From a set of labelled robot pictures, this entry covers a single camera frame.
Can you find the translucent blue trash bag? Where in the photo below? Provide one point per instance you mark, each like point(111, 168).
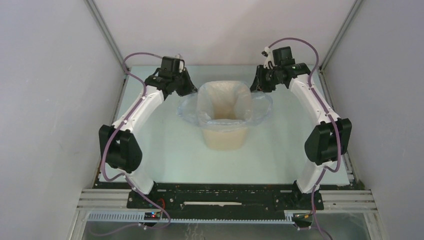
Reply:
point(262, 108)

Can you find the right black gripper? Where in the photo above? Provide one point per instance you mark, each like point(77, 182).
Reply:
point(259, 83)

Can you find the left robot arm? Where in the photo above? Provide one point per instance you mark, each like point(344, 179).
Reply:
point(121, 154)

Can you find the right aluminium frame post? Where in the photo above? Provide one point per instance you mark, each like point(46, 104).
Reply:
point(354, 10)

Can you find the white cable duct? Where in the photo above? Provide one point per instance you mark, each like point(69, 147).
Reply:
point(138, 217)

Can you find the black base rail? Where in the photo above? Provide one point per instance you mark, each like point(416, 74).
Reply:
point(226, 201)

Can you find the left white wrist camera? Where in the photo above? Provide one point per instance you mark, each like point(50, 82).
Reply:
point(181, 63)

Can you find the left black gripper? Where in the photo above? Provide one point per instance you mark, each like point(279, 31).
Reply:
point(189, 88)

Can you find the small circuit board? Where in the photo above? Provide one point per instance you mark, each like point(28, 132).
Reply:
point(152, 216)

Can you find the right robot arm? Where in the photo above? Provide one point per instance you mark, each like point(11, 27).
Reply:
point(330, 136)

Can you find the left aluminium frame post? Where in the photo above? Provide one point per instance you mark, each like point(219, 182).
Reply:
point(105, 31)

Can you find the beige plastic trash bin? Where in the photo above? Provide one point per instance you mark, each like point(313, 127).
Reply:
point(225, 132)

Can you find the aluminium frame post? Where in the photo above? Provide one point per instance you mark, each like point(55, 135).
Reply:
point(354, 10)
point(105, 31)

